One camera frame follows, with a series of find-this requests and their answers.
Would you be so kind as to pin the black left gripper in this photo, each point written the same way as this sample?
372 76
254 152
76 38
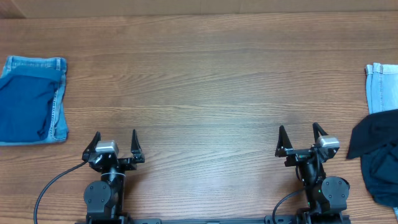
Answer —
123 160

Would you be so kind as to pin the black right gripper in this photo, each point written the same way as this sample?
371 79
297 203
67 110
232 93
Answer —
300 152

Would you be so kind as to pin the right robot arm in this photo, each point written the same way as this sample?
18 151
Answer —
326 196

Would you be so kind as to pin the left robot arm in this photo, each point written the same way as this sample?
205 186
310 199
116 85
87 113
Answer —
105 198

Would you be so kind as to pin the folded blue denim shorts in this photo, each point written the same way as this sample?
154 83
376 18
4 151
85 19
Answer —
47 67

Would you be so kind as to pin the dark navy garment pile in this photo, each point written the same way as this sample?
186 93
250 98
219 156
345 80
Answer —
374 141

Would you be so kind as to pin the light blue jeans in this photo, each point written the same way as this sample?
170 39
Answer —
381 87

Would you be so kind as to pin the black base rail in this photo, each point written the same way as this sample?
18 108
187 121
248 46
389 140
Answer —
211 221

